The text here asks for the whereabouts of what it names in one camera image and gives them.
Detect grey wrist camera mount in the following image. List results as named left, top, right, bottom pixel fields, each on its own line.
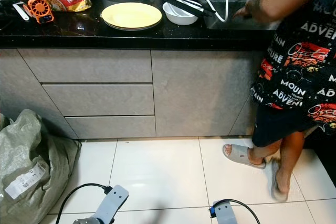
left=79, top=185, right=130, bottom=224
left=213, top=201, right=238, bottom=224

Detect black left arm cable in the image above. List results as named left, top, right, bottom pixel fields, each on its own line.
left=55, top=183, right=113, bottom=224

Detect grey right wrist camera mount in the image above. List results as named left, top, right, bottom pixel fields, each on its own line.
left=213, top=201, right=238, bottom=224

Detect yellow floral round plate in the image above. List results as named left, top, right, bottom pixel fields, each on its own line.
left=101, top=2, right=162, bottom=31

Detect white shipping label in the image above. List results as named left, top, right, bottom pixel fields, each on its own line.
left=4, top=162, right=48, bottom=199

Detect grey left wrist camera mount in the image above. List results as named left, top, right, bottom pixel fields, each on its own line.
left=79, top=185, right=130, bottom=224

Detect grey cabinet door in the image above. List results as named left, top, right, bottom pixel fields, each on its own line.
left=152, top=51, right=266, bottom=136

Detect tall grey drawer front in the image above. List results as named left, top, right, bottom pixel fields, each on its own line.
left=18, top=49, right=153, bottom=84

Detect person's bare leg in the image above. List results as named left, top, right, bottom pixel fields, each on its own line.
left=276, top=131, right=306, bottom=196
left=247, top=139, right=284, bottom=164

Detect angled grey cabinet panel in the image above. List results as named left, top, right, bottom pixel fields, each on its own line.
left=0, top=49, right=78, bottom=140

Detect stainless steel sink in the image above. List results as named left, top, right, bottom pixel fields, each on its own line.
left=205, top=0, right=281, bottom=30

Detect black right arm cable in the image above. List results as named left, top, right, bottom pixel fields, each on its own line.
left=213, top=199, right=261, bottom=224

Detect black printed shirt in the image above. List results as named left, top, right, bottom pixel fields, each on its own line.
left=251, top=0, right=336, bottom=125

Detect person's hand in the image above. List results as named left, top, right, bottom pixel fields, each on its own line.
left=233, top=0, right=266, bottom=23

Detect white plastic handle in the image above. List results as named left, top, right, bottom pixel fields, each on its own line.
left=10, top=1, right=30, bottom=22

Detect green woven sack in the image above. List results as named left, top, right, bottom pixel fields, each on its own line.
left=0, top=110, right=82, bottom=224

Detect dark shorts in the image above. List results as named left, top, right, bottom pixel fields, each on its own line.
left=252, top=103, right=321, bottom=147

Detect grey rubber slipper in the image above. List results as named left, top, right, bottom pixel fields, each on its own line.
left=222, top=144, right=267, bottom=169
left=270, top=160, right=289, bottom=202

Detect white bowl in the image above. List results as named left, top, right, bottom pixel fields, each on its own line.
left=162, top=1, right=199, bottom=26

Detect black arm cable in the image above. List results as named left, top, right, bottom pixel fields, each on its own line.
left=213, top=199, right=261, bottom=224
left=55, top=183, right=113, bottom=224

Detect orange black handheld fan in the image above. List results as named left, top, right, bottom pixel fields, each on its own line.
left=21, top=0, right=54, bottom=24

